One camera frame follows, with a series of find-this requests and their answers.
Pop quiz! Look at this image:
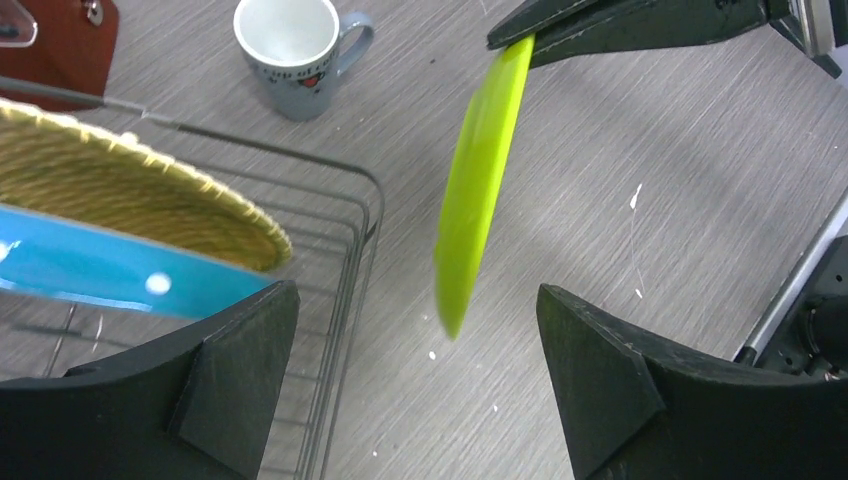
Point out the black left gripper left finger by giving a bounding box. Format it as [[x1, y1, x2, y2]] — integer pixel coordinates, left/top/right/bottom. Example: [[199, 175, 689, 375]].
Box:
[[1, 281, 300, 479]]

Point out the dark wire dish rack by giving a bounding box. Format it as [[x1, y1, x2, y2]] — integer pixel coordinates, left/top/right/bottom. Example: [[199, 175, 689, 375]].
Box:
[[1, 77, 384, 479]]

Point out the blue polka dot plate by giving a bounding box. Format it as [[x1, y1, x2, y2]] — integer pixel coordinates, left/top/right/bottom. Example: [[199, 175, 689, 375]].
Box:
[[1, 207, 272, 319]]

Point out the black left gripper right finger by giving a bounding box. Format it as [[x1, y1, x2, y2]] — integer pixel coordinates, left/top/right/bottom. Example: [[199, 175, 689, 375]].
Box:
[[536, 284, 847, 479]]

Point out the brown wooden metronome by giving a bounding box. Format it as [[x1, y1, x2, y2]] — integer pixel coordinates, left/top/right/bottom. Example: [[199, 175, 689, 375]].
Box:
[[1, 0, 120, 96]]

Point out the lime green plate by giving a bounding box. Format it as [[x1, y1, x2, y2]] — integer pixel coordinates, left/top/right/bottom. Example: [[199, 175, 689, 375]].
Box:
[[433, 35, 535, 340]]

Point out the woven bamboo plate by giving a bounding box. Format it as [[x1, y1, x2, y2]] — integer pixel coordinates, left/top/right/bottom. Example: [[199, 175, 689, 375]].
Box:
[[1, 99, 293, 272]]

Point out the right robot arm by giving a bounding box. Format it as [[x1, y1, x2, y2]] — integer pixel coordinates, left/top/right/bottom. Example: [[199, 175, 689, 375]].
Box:
[[487, 0, 847, 380]]

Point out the grey ceramic mug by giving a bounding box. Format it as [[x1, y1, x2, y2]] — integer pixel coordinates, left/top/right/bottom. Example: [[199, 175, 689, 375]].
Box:
[[232, 0, 375, 122]]

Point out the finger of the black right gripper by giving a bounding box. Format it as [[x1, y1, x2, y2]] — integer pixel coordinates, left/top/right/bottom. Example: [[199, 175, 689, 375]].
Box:
[[487, 0, 772, 68]]

